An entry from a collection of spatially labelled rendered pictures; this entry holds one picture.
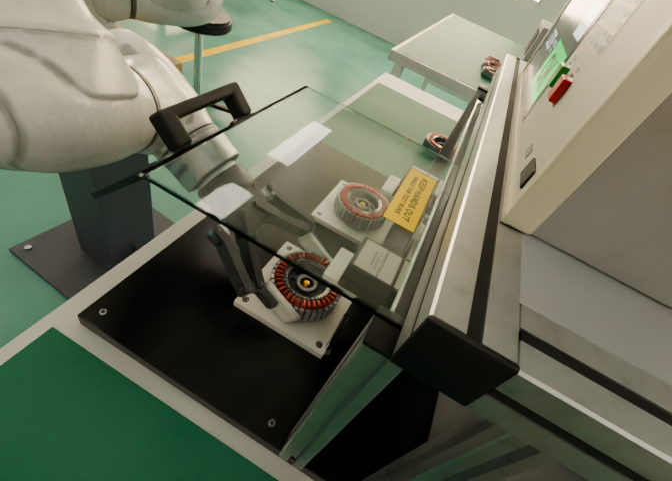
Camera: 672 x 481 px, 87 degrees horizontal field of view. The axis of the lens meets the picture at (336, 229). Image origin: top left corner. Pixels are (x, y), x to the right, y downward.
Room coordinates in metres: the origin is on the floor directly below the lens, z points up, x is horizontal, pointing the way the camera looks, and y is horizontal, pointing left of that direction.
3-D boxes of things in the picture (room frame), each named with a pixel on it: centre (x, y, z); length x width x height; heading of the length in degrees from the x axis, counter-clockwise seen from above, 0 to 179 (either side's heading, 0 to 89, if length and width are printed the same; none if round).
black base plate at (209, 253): (0.45, -0.03, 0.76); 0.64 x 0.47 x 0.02; 171
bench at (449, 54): (2.77, -0.59, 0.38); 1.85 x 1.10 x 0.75; 171
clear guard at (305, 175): (0.27, 0.01, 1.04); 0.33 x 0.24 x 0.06; 81
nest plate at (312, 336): (0.34, 0.01, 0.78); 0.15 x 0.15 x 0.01; 81
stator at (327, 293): (0.34, 0.01, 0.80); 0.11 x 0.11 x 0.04
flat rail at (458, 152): (0.44, -0.11, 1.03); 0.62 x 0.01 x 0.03; 171
